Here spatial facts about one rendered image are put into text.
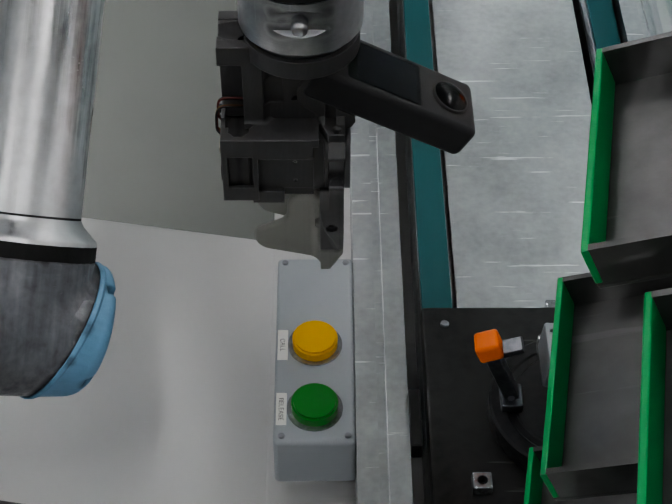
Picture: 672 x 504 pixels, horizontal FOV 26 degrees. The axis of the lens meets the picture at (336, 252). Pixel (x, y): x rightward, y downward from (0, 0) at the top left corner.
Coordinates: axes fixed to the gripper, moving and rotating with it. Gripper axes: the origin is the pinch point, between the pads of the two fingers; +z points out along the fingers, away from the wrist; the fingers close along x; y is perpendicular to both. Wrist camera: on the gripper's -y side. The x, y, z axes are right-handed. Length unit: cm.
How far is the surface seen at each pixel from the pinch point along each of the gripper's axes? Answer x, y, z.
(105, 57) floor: -168, 48, 121
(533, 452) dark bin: 16.7, -12.3, 0.4
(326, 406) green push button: -4.6, 0.7, 24.1
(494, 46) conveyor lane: -59, -18, 29
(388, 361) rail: -10.4, -4.7, 25.3
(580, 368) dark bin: 21.4, -12.9, -14.0
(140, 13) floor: -183, 42, 121
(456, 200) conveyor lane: -34.6, -12.3, 29.6
